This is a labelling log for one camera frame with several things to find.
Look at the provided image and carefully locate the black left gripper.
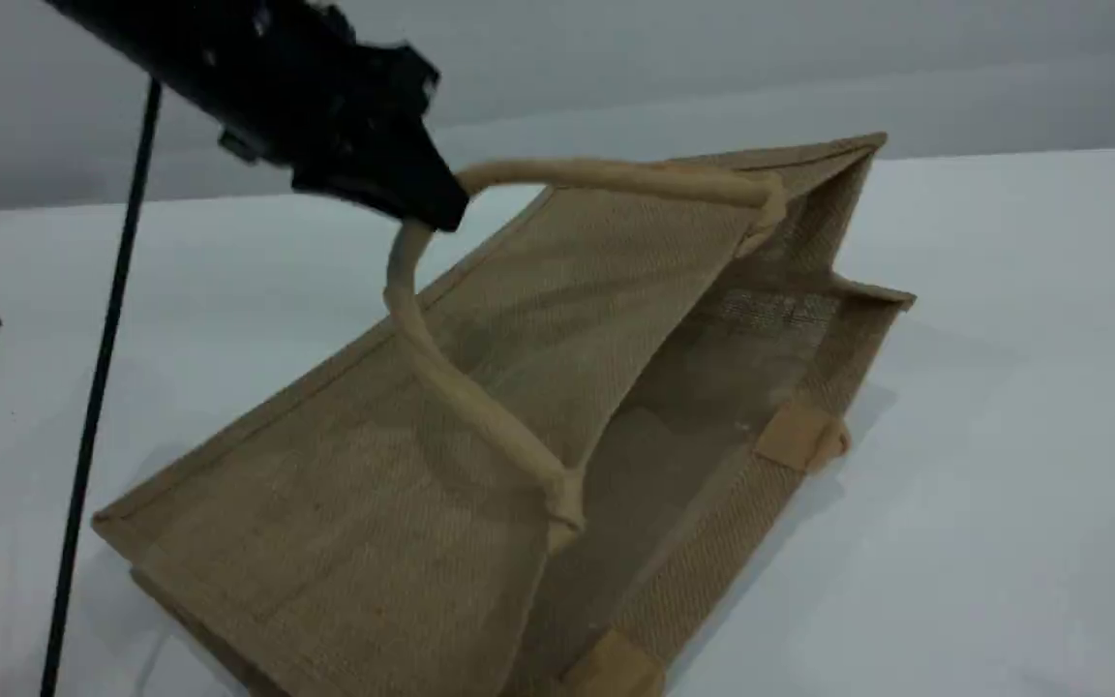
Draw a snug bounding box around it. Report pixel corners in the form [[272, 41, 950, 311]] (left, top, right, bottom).
[[217, 0, 471, 234]]

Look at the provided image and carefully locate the brown jute tote bag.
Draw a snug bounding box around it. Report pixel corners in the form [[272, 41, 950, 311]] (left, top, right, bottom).
[[91, 133, 917, 697]]

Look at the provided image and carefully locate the thin black cable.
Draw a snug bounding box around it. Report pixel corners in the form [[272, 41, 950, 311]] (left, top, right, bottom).
[[39, 79, 164, 697]]

